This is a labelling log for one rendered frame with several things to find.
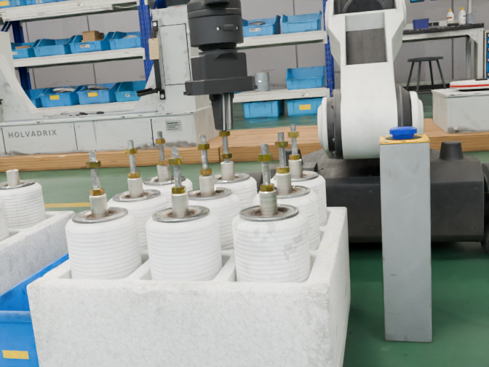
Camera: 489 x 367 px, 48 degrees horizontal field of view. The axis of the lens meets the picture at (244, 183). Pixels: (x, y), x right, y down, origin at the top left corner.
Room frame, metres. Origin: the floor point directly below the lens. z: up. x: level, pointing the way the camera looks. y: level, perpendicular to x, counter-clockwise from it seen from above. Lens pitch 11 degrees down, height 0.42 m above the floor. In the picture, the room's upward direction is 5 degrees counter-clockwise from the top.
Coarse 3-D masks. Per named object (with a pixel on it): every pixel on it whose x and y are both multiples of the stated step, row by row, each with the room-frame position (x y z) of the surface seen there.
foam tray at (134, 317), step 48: (336, 240) 0.75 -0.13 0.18; (48, 288) 0.66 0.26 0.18; (96, 288) 0.64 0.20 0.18; (144, 288) 0.64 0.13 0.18; (192, 288) 0.61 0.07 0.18; (240, 288) 0.60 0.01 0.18; (288, 288) 0.59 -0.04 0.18; (336, 288) 0.68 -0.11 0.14; (48, 336) 0.66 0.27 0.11; (96, 336) 0.65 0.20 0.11; (144, 336) 0.63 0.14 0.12; (192, 336) 0.61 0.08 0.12; (240, 336) 0.60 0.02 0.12; (288, 336) 0.58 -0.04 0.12; (336, 336) 0.65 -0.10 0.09
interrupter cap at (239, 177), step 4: (216, 176) 0.95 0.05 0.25; (220, 176) 0.94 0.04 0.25; (236, 176) 0.94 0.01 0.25; (240, 176) 0.93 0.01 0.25; (244, 176) 0.92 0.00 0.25; (248, 176) 0.91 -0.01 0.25; (216, 180) 0.91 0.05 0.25; (220, 180) 0.92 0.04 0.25; (228, 180) 0.90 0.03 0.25; (232, 180) 0.90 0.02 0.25; (236, 180) 0.89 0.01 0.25; (240, 180) 0.89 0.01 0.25; (244, 180) 0.90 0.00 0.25
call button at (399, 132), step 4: (392, 128) 0.81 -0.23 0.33; (396, 128) 0.80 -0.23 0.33; (400, 128) 0.80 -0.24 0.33; (404, 128) 0.80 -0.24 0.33; (408, 128) 0.79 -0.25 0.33; (412, 128) 0.79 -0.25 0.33; (416, 128) 0.80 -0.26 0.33; (392, 132) 0.80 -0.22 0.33; (396, 132) 0.80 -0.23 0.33; (400, 132) 0.79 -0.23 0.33; (404, 132) 0.79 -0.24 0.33; (408, 132) 0.79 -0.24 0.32; (412, 132) 0.79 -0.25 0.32; (416, 132) 0.80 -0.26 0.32; (392, 136) 0.81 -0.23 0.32; (396, 136) 0.80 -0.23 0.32; (400, 136) 0.80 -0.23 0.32; (404, 136) 0.79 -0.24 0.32; (408, 136) 0.79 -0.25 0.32; (412, 136) 0.80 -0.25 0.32
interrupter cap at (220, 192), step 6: (192, 192) 0.82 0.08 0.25; (198, 192) 0.82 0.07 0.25; (216, 192) 0.82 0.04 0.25; (222, 192) 0.81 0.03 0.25; (228, 192) 0.80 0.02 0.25; (192, 198) 0.78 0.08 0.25; (198, 198) 0.77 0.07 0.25; (204, 198) 0.77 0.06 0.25; (210, 198) 0.77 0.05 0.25; (216, 198) 0.78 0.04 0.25
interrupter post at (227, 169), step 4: (220, 164) 0.92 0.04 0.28; (224, 164) 0.91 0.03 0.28; (228, 164) 0.91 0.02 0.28; (232, 164) 0.92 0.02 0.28; (224, 168) 0.91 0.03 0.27; (228, 168) 0.91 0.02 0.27; (232, 168) 0.92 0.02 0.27; (224, 172) 0.91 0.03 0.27; (228, 172) 0.91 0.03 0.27; (232, 172) 0.92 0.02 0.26; (224, 176) 0.92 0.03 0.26; (228, 176) 0.91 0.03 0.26; (232, 176) 0.92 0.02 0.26; (224, 180) 0.92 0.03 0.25
